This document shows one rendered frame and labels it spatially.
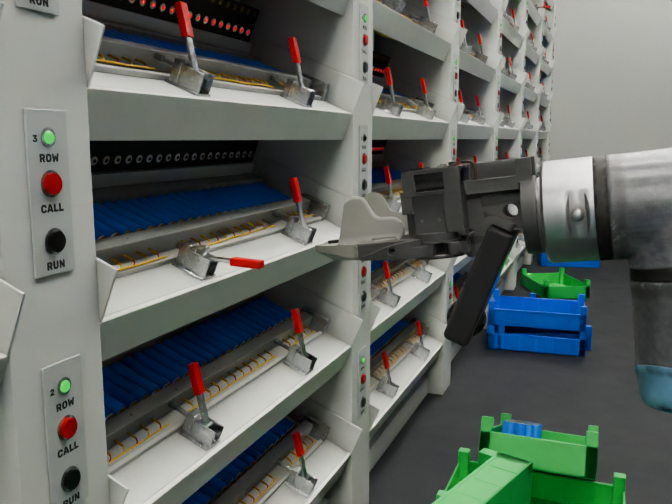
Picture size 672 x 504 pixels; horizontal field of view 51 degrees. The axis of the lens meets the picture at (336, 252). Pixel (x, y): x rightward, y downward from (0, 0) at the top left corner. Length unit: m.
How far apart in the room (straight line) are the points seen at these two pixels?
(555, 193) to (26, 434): 0.45
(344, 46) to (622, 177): 0.64
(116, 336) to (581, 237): 0.41
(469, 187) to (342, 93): 0.53
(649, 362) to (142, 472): 0.48
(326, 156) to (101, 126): 0.58
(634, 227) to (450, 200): 0.15
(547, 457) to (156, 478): 0.77
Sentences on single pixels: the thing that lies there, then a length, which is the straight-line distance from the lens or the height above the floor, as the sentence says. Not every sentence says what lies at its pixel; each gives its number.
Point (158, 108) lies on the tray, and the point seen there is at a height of 0.70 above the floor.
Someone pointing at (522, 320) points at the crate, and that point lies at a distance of 2.32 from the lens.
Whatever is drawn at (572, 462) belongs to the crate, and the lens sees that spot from 1.32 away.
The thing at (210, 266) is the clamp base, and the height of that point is 0.54.
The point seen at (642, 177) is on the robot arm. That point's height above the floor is 0.65.
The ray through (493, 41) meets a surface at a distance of 2.51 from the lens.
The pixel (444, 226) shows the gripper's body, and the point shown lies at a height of 0.60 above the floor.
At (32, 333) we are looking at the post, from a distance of 0.56.
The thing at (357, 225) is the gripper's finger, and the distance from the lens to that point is 0.65.
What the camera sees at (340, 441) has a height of 0.16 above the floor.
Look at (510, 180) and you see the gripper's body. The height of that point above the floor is 0.64.
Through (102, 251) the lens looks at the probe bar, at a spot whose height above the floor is 0.57.
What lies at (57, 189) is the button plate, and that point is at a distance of 0.56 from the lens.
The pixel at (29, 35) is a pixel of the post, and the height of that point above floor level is 0.75.
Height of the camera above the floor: 0.68
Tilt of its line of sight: 9 degrees down
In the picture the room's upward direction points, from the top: straight up
